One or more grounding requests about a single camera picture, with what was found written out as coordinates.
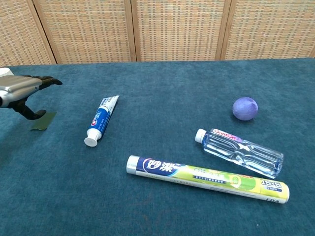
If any teal tablecloth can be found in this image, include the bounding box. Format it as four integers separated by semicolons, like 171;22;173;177
0;58;315;236

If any green blue cling wrap roll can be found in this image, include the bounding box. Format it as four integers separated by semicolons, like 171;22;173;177
126;155;290;205

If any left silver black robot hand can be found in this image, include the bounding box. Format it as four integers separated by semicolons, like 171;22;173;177
0;75;63;121

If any clear plastic water bottle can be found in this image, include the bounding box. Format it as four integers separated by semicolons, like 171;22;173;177
194;128;284;179

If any blue white toothpaste tube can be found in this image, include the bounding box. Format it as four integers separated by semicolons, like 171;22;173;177
84;95;120;148

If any woven folding screen panel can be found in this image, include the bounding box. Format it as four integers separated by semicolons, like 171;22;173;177
0;0;57;67
32;0;137;65
131;0;232;62
220;0;315;61

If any purple ball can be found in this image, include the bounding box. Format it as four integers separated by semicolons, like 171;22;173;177
232;97;259;121

